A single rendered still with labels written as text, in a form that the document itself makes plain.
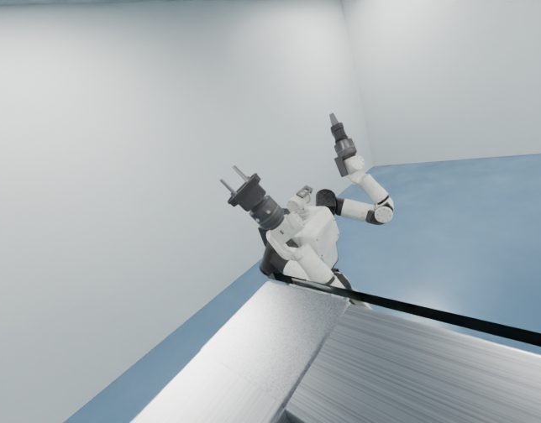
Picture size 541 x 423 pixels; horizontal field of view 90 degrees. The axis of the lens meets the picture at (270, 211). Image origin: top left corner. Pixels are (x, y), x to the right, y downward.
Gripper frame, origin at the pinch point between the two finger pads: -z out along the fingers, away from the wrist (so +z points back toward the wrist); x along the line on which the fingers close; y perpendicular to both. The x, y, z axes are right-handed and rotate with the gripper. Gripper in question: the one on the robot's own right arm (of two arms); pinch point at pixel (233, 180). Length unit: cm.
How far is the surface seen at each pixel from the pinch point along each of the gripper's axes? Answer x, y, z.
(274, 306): -11, 68, -2
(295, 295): -10, 68, -2
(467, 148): 319, -238, 252
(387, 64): 345, -308, 86
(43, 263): -130, -159, -38
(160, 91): 34, -206, -81
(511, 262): 119, -64, 213
